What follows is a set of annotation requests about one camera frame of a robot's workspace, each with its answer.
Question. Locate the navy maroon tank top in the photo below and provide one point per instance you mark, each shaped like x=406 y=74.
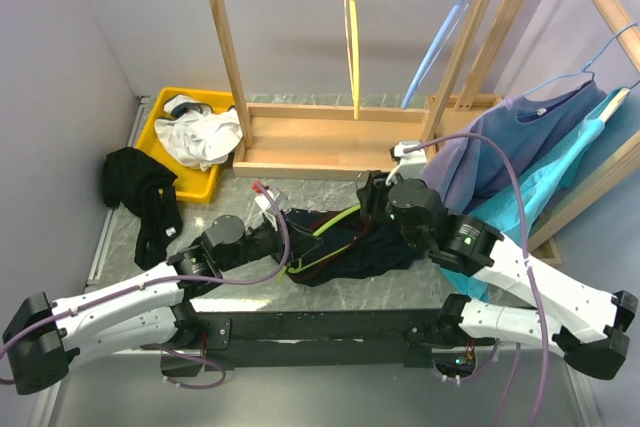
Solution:
x=384 y=250

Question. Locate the yellow hanger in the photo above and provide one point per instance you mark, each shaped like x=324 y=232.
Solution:
x=353 y=53

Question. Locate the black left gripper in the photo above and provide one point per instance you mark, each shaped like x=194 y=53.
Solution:
x=300 y=243

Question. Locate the purple t-shirt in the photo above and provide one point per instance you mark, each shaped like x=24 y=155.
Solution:
x=466 y=172

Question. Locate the black base bar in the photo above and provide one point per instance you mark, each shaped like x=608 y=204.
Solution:
x=320 y=338

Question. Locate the wooden hanger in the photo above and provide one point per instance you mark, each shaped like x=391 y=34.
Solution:
x=615 y=102

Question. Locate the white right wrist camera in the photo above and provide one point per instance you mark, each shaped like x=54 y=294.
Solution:
x=409 y=162

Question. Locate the white garment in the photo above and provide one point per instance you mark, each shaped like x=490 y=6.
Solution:
x=194 y=135

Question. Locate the green hanger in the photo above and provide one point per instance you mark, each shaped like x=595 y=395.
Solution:
x=341 y=233

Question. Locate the turquoise t-shirt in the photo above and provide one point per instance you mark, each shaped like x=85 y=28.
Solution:
x=515 y=208

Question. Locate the light blue hanger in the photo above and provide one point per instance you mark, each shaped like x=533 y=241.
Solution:
x=447 y=28

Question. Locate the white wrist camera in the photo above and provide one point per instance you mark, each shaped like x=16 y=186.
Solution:
x=272 y=202
x=409 y=162

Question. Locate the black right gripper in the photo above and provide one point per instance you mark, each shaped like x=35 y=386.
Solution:
x=371 y=194

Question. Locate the aluminium rail frame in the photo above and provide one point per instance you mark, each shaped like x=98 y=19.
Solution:
x=45 y=401

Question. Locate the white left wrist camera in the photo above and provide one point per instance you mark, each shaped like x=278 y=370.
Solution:
x=272 y=202

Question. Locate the black garment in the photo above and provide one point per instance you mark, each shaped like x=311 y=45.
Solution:
x=145 y=187

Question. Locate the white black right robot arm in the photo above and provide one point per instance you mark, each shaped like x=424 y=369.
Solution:
x=583 y=325

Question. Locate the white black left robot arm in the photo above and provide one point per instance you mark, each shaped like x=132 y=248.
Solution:
x=47 y=338

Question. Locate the yellow plastic bin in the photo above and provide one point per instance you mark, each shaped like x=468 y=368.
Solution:
x=191 y=185

